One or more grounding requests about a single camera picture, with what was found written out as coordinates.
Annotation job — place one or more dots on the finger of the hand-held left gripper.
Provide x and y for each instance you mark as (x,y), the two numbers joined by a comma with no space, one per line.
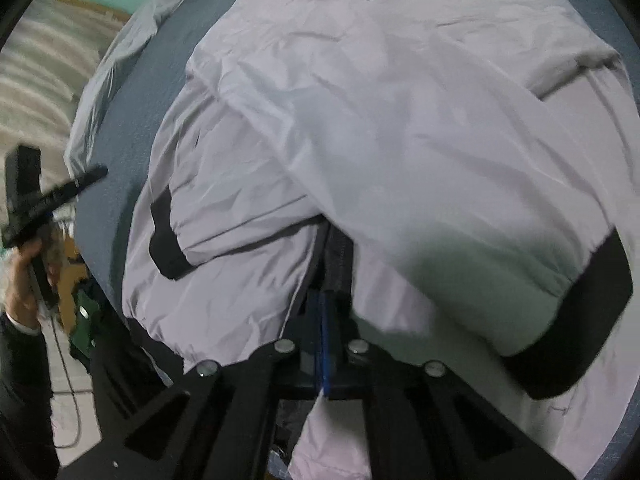
(85,182)

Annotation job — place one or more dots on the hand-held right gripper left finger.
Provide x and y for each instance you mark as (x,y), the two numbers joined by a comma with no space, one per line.
(295,365)

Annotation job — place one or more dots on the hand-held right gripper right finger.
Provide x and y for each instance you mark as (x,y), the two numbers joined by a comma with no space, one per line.
(350,365)

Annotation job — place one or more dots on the light grey jacket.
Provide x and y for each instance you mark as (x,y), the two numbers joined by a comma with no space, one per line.
(400,135)

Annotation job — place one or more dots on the person's left forearm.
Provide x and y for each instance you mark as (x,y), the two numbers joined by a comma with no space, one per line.
(25,385)

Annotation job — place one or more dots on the person's left hand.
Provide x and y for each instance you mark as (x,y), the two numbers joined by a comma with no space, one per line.
(20,295)

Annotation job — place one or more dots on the blue patterned bed sheet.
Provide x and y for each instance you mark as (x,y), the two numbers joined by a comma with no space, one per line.
(120,160)

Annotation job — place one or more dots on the cardboard box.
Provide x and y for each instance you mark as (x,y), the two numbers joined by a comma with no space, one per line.
(75,265)

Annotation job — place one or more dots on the beige curtain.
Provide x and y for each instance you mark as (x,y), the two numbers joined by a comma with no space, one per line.
(40,70)

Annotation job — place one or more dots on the light grey blanket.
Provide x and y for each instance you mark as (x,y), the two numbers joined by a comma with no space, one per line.
(110,70)

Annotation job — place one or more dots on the green bag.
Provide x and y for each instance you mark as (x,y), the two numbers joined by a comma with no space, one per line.
(85,310)

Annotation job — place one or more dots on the wooden frame strip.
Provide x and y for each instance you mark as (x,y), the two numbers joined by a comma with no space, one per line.
(95,7)

